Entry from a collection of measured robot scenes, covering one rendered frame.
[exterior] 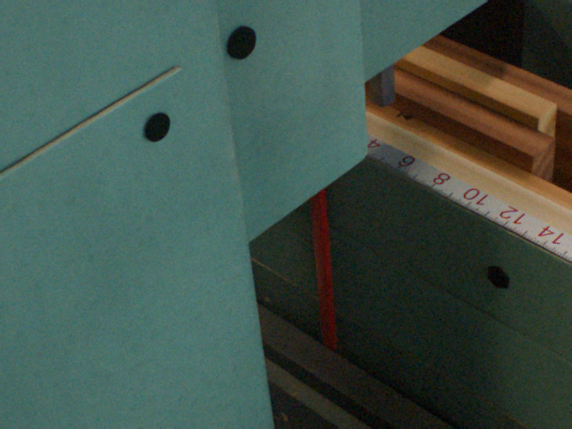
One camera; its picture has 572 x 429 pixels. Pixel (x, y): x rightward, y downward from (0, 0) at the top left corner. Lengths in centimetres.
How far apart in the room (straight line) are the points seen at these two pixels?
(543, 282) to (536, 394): 7
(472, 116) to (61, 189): 31
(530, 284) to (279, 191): 13
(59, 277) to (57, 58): 6
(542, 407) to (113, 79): 32
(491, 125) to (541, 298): 10
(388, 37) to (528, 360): 16
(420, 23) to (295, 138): 12
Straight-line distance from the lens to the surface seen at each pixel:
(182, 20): 30
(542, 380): 54
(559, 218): 51
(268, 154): 41
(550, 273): 49
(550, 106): 57
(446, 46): 61
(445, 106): 57
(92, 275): 31
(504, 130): 56
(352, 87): 43
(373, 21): 49
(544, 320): 51
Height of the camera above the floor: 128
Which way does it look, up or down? 40 degrees down
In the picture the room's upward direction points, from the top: 6 degrees counter-clockwise
